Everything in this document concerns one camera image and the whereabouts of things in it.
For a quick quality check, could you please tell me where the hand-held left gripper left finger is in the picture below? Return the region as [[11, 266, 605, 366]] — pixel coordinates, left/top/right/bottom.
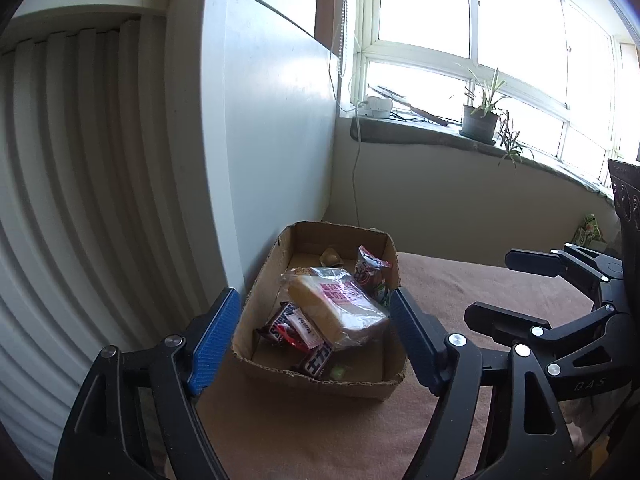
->
[[52, 287, 242, 480]]

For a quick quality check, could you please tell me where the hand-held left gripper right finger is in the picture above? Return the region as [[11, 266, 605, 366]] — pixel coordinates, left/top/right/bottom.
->
[[389, 287, 576, 480]]

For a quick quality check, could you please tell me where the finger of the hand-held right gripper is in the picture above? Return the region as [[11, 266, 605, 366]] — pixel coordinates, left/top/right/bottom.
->
[[505, 243, 623, 283], [465, 302, 617, 378]]

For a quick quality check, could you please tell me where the brown chocolate bar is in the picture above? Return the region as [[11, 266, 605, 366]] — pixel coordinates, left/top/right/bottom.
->
[[257, 302, 311, 353], [299, 344, 334, 379]]

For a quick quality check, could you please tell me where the sliced bread packet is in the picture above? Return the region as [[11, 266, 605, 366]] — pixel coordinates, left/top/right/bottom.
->
[[280, 266, 391, 352]]

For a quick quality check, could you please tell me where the dark cake red-edged packet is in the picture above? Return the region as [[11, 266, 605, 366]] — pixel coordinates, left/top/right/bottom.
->
[[355, 245, 393, 292]]

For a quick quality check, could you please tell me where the small white snack packet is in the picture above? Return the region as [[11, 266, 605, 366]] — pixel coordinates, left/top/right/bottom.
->
[[287, 310, 326, 351]]

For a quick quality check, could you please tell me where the cardboard box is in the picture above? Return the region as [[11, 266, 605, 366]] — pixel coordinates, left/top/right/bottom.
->
[[231, 220, 408, 401]]

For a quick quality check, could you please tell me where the green printed bag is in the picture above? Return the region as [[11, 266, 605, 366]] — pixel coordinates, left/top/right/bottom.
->
[[572, 214, 606, 246]]

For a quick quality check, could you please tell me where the potted spider plant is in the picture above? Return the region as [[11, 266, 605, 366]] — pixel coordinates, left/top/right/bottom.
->
[[457, 65, 536, 171]]

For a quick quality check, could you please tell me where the grey windowsill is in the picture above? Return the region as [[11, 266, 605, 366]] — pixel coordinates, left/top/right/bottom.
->
[[350, 115, 616, 201]]

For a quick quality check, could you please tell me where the dark stick on windowsill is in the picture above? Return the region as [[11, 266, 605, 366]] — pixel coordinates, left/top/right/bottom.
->
[[369, 84, 462, 127]]

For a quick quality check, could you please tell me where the white ribbed panel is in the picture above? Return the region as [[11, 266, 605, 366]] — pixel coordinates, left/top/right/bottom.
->
[[0, 15, 226, 461]]

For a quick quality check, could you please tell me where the white power adapter box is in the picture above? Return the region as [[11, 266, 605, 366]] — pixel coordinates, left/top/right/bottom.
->
[[359, 96, 393, 120]]

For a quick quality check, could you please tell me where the white wardrobe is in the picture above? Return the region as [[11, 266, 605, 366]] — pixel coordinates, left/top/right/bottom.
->
[[165, 0, 336, 301]]

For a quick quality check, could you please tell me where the white window frame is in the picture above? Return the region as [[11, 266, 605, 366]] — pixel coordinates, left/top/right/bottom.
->
[[350, 0, 640, 181]]

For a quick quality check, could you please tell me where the beaded blind cord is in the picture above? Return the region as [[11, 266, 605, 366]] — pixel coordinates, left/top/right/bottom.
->
[[337, 0, 349, 79]]

